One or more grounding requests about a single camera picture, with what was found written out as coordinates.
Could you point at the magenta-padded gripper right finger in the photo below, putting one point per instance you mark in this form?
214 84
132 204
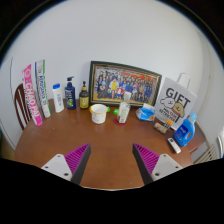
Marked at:
147 157

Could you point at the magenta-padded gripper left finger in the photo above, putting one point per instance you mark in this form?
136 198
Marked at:
76 156

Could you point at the clear bottle with white cap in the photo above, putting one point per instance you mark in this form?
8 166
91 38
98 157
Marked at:
123 111

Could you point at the white remote control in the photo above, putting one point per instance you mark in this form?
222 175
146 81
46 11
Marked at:
174 145

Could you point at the small patterned box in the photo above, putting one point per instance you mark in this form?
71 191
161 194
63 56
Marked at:
159 128

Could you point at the puzzle cube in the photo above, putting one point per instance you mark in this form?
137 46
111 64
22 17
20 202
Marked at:
168 125

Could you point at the blue tissue pack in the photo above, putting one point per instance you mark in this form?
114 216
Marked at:
145 114

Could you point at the blue detergent bottle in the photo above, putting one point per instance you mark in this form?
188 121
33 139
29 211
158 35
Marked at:
184 133

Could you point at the white cup with yellow rim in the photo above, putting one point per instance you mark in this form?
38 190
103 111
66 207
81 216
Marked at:
98 115

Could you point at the flat round red coaster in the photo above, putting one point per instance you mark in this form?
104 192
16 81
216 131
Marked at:
116 121

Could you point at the small green pack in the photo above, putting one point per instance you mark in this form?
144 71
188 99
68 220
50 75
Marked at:
115 112

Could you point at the amber pump bottle yellow label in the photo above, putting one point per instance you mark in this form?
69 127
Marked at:
84 99

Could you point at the white bottle with blue cap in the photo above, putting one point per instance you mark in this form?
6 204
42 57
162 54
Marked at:
58 99

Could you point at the dark blue pump bottle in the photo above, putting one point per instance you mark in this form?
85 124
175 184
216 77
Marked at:
70 96

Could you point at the white paper gift bag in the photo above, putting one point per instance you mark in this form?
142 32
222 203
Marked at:
176 100

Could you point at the long pink box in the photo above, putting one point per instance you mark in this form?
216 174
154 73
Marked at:
32 96

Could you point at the long green and white box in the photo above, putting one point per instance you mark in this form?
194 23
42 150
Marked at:
43 88

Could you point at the framed cartoon group picture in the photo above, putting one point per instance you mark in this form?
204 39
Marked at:
125 83

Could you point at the brown wooden chair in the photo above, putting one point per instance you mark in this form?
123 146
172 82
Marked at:
20 103

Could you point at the white refrigerator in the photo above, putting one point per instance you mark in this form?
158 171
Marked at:
6 110

